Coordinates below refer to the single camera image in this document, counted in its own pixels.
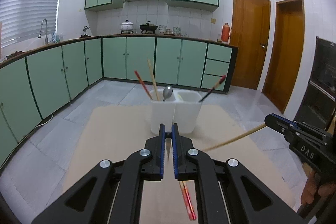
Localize dark chopstick patterned end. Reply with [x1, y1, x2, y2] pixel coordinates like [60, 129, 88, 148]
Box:
[165, 131, 172, 160]

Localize dark cabinet at right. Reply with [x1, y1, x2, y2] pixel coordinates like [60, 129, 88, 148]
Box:
[294, 37, 335, 130]

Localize white cooking pot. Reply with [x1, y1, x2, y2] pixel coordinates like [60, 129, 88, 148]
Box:
[120, 19, 134, 34]

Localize black chopstick gold band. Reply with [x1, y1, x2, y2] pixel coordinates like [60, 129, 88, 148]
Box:
[198, 74, 227, 103]

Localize orange thermos flask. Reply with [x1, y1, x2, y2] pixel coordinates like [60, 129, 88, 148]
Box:
[221, 22, 231, 44]

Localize black wok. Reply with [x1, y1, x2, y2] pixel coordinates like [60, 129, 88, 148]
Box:
[139, 21, 158, 34]

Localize plain bamboo chopstick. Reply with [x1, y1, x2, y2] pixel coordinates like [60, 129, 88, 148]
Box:
[147, 59, 160, 101]

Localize white double utensil holder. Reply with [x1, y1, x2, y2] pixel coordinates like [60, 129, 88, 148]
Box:
[150, 88, 202, 135]

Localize bamboo chopstick orange red end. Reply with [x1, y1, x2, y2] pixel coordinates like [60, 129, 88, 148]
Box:
[203, 123, 266, 152]

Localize right hand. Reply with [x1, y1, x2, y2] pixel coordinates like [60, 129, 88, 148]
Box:
[301, 170, 336, 206]

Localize wooden door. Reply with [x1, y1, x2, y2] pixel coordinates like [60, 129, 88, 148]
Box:
[262, 0, 305, 113]
[230, 0, 270, 89]

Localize green lower kitchen cabinets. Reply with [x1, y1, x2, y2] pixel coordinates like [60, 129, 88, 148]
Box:
[1, 35, 238, 161]

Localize bamboo chopstick dark red end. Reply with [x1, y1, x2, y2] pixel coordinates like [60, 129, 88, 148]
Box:
[202, 75, 227, 100]

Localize metal spoon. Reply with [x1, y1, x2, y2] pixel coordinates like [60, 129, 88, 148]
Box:
[162, 86, 173, 102]

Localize chrome sink faucet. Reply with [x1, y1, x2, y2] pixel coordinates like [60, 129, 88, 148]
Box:
[38, 18, 49, 45]

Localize bamboo chopstick red floral end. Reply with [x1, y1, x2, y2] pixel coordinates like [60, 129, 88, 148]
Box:
[179, 181, 197, 221]

